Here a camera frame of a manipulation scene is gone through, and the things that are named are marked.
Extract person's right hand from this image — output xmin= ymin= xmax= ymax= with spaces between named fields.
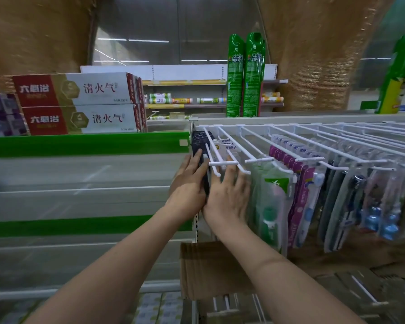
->
xmin=202 ymin=157 xmax=251 ymax=237

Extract person's left hand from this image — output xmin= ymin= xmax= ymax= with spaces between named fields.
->
xmin=164 ymin=153 xmax=211 ymax=221

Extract green label toothbrush pack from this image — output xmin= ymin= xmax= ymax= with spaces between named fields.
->
xmin=256 ymin=171 xmax=294 ymax=257
xmin=247 ymin=162 xmax=267 ymax=233

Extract teal twin toothbrush pack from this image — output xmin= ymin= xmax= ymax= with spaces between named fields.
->
xmin=211 ymin=139 xmax=250 ymax=186

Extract pink label toothbrush pack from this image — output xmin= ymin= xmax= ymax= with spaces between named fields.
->
xmin=287 ymin=165 xmax=326 ymax=249

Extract oval twin black toothbrush pack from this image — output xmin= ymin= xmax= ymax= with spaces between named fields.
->
xmin=324 ymin=173 xmax=369 ymax=253

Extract kids toothbrush pack blue toy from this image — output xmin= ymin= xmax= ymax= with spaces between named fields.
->
xmin=361 ymin=168 xmax=405 ymax=242

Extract person's right forearm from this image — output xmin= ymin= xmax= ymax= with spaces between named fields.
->
xmin=216 ymin=222 xmax=369 ymax=324

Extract white shelf unit yellow strips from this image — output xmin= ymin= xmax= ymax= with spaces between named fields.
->
xmin=80 ymin=63 xmax=289 ymax=115

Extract brown cardboard tray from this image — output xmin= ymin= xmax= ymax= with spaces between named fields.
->
xmin=179 ymin=229 xmax=405 ymax=301

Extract red white toothpaste box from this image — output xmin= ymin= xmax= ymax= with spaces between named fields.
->
xmin=12 ymin=72 xmax=137 ymax=108
xmin=22 ymin=103 xmax=142 ymax=136
xmin=138 ymin=103 xmax=149 ymax=133
xmin=133 ymin=74 xmax=144 ymax=105

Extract row of colourful wrap rolls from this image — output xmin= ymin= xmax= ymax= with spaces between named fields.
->
xmin=145 ymin=92 xmax=285 ymax=105

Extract tall green spray can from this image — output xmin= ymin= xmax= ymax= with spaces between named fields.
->
xmin=226 ymin=33 xmax=245 ymax=118
xmin=242 ymin=31 xmax=266 ymax=118

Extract woven brown column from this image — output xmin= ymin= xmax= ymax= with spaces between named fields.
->
xmin=0 ymin=0 xmax=99 ymax=93
xmin=258 ymin=0 xmax=399 ymax=112

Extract white purple toothpaste box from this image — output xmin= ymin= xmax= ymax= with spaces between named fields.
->
xmin=0 ymin=113 xmax=29 ymax=137
xmin=0 ymin=92 xmax=21 ymax=115

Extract green yellow spray can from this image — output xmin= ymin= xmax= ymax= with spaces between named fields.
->
xmin=374 ymin=31 xmax=405 ymax=114

